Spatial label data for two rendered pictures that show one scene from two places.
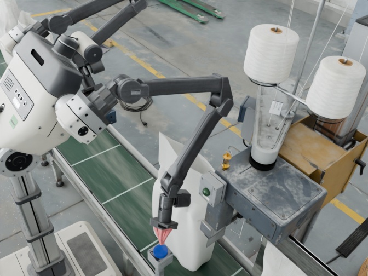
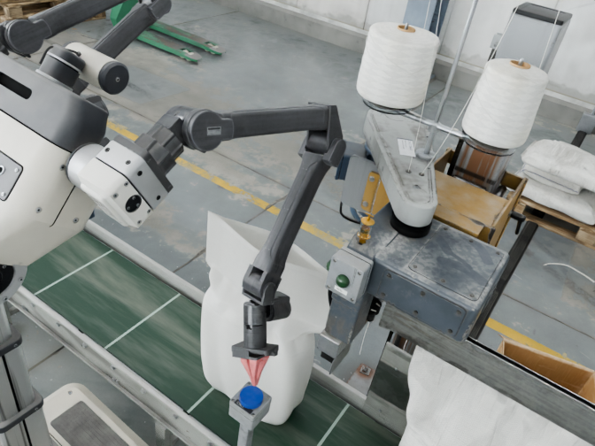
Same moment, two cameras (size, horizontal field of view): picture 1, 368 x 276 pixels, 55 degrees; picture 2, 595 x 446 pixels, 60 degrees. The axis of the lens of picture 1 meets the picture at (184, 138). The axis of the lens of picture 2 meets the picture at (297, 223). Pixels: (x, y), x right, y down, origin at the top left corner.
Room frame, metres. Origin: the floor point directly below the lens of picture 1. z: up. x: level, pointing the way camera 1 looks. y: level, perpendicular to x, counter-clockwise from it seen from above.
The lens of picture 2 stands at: (0.06, 0.28, 1.99)
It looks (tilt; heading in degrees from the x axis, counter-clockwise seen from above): 36 degrees down; 341
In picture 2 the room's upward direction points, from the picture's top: 10 degrees clockwise
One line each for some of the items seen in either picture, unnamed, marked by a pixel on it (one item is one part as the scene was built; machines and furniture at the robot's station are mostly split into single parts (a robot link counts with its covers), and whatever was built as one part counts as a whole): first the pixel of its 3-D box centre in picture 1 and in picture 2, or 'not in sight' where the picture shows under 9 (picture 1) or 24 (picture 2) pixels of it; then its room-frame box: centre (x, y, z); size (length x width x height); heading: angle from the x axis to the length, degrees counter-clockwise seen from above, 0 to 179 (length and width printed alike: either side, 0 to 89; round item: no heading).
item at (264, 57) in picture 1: (270, 53); (397, 65); (1.16, -0.27, 1.61); 0.17 x 0.17 x 0.17
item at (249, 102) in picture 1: (249, 113); (349, 165); (1.31, -0.28, 1.25); 0.10 x 0.08 x 0.12; 158
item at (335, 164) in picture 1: (309, 165); (450, 228); (1.07, -0.52, 1.18); 0.34 x 0.25 x 0.31; 133
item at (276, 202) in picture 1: (262, 203); (415, 288); (0.82, -0.29, 1.21); 0.30 x 0.25 x 0.30; 43
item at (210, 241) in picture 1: (212, 233); (333, 351); (0.84, -0.14, 0.98); 0.09 x 0.05 x 0.05; 133
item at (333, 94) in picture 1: (335, 85); (505, 101); (0.97, -0.45, 1.61); 0.15 x 0.14 x 0.17; 43
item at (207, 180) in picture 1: (212, 188); (348, 274); (0.80, -0.11, 1.29); 0.08 x 0.05 x 0.09; 43
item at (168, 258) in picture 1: (160, 256); (250, 405); (0.83, 0.05, 0.81); 0.08 x 0.08 x 0.06; 43
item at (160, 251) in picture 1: (160, 251); (251, 398); (0.83, 0.05, 0.84); 0.06 x 0.06 x 0.02
